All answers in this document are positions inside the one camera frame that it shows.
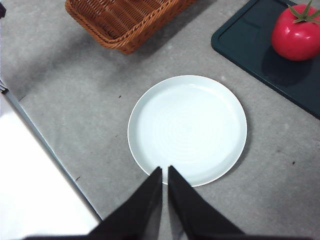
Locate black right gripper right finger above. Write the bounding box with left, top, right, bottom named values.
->
left=167, top=164, right=247, bottom=240

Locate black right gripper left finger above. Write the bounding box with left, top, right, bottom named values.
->
left=87, top=165, right=164, bottom=240

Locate red tomato with green stem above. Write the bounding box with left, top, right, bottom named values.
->
left=271, top=0, right=320, bottom=62

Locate white round plate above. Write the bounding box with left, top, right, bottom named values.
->
left=127, top=74, right=248, bottom=188

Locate white platform surface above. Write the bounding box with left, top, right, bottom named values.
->
left=0, top=80, right=104, bottom=240

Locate dark rectangular tray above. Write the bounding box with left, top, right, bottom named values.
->
left=210, top=0, right=320, bottom=120

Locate brown wicker basket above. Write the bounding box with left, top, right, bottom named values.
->
left=64, top=0, right=199, bottom=55

